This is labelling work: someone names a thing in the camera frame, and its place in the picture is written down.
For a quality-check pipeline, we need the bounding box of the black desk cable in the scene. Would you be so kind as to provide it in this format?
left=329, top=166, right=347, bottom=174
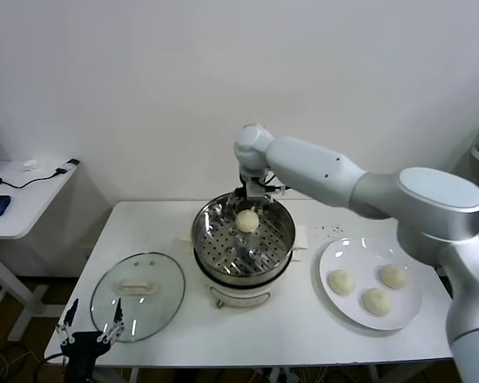
left=0, top=169, right=67, bottom=191

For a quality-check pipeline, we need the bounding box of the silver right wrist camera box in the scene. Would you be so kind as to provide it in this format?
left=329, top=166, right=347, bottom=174
left=245, top=179, right=269, bottom=200

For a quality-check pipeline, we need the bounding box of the oval glass pot lid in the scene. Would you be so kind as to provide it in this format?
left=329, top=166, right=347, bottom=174
left=89, top=251, right=185, bottom=344

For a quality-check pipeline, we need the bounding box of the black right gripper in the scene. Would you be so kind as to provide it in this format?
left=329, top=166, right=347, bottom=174
left=223, top=177, right=267, bottom=219

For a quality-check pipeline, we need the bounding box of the cream electric cooker pot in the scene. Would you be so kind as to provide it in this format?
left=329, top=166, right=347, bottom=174
left=179, top=219, right=307, bottom=310

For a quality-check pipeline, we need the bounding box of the white oval plate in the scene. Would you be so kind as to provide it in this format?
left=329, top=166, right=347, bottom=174
left=318, top=237, right=423, bottom=331

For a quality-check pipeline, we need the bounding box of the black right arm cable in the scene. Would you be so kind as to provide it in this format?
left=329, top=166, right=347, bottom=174
left=261, top=177, right=291, bottom=196

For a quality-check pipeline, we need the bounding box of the white steamed baozi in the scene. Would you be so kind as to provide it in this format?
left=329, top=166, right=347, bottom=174
left=328, top=269, right=357, bottom=297
left=235, top=210, right=260, bottom=233
left=379, top=263, right=409, bottom=290
left=362, top=287, right=393, bottom=318

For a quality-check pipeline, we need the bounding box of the perforated steel steamer basket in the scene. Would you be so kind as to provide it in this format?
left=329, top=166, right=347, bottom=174
left=191, top=191, right=296, bottom=286

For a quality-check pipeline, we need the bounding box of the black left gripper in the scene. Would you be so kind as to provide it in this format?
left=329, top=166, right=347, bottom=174
left=55, top=298, right=127, bottom=383

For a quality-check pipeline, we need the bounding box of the white side desk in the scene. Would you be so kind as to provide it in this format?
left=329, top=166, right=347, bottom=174
left=0, top=160, right=79, bottom=344

